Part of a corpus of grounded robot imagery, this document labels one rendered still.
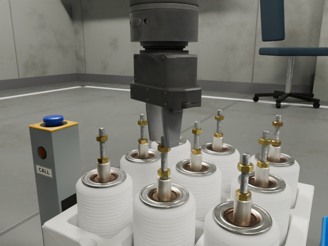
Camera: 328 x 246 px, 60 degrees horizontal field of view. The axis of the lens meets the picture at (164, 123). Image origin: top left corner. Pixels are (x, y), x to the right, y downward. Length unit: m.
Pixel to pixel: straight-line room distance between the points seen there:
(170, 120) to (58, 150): 0.30
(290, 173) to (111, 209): 0.33
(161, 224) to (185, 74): 0.20
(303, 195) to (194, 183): 0.25
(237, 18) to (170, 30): 2.91
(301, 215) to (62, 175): 0.46
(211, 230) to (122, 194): 0.16
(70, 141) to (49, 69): 3.60
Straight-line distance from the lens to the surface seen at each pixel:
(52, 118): 0.62
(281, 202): 0.48
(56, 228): 0.53
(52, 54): 4.24
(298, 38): 3.12
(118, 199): 0.48
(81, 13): 4.41
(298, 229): 0.54
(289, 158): 0.62
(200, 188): 0.50
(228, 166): 0.61
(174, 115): 0.38
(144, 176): 0.56
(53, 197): 0.65
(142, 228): 0.43
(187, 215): 0.42
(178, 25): 0.35
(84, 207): 0.49
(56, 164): 0.61
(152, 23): 0.35
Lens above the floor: 0.47
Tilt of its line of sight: 15 degrees down
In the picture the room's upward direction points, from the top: straight up
